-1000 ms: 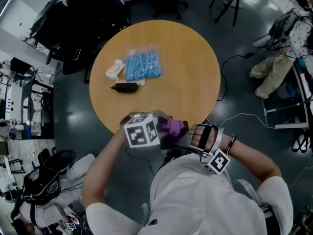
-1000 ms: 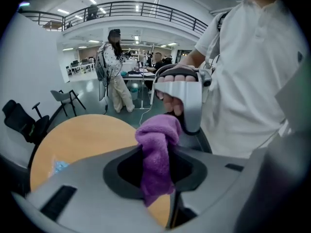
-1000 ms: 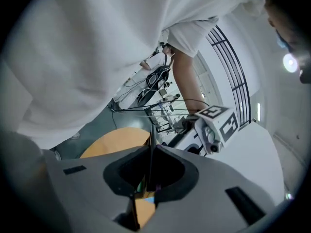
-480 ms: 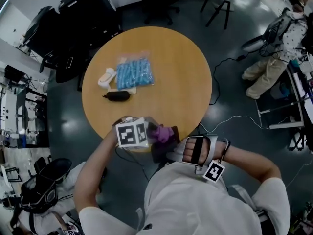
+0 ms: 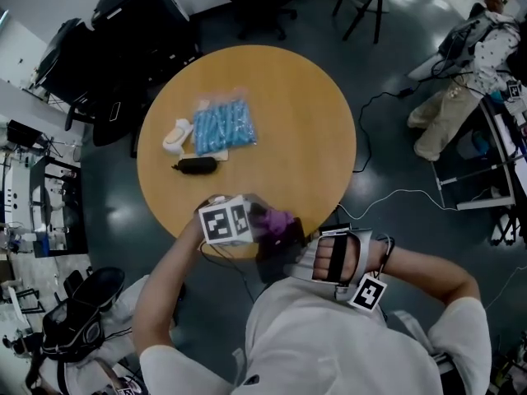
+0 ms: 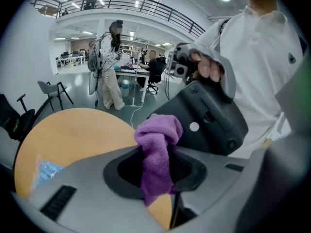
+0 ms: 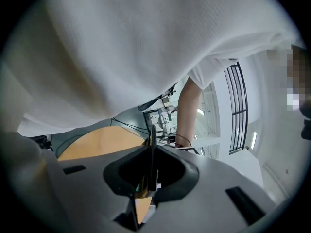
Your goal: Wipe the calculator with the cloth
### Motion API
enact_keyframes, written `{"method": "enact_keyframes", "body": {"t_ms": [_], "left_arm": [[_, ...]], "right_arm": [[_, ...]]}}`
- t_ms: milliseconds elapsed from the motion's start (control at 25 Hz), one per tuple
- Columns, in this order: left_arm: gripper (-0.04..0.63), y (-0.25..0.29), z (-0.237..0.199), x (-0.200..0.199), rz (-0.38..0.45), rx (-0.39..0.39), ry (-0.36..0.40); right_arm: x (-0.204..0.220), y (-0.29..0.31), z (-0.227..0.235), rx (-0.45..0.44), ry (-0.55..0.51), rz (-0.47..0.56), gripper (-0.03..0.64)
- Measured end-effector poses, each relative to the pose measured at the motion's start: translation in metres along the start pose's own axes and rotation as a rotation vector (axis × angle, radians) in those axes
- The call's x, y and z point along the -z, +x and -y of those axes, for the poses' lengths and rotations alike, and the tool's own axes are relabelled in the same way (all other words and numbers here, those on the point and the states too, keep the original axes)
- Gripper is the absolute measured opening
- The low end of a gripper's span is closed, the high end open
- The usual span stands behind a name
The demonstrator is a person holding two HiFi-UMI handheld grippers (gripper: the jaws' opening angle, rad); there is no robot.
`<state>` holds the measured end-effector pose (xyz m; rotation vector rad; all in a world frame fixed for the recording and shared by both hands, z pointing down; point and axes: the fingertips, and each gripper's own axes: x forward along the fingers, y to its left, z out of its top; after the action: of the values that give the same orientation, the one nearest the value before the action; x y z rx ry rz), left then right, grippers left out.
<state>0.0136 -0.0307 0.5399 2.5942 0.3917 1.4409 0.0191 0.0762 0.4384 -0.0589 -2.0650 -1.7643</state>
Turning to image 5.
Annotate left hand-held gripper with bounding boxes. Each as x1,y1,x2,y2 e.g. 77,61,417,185
198,193,269,247

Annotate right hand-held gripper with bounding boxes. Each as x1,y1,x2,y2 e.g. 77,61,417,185
283,227,389,313

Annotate purple cloth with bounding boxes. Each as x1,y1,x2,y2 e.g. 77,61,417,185
249,206,296,243

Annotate person's left forearm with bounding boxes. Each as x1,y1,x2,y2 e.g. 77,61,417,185
132,210,207,361

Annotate person's right forearm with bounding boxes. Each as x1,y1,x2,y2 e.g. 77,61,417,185
368,239,483,304

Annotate person's right hand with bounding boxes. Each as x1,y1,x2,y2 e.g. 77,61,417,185
312,236,368,282

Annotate black zip pouch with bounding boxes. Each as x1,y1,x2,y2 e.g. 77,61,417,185
170,156,218,176

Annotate person's white shirt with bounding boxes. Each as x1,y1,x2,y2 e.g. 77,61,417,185
138,276,494,395

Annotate white rounded device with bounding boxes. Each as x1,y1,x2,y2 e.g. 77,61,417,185
161,118,195,154

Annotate clear bag of blue items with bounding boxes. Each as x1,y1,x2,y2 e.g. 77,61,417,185
192,87,259,156

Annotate black armchair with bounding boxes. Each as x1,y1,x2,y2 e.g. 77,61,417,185
64,92,143,148

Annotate black backpack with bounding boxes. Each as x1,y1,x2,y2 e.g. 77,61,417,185
40,266,126,364

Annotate cluttered workbench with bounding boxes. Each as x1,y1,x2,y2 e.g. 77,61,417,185
0,115,90,259

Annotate black equipment cases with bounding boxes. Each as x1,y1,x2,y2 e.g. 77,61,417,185
35,0,203,110

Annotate black office chair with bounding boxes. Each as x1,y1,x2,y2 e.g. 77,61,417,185
220,0,299,41

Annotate grey chair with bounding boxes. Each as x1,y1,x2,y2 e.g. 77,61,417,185
331,0,390,44

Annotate white floor cable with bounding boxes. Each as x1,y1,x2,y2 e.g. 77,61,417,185
337,188,460,222

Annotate black floor cable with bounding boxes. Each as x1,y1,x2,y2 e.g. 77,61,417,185
352,86,416,174

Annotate metal frame desk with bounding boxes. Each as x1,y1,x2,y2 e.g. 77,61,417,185
430,95,527,212

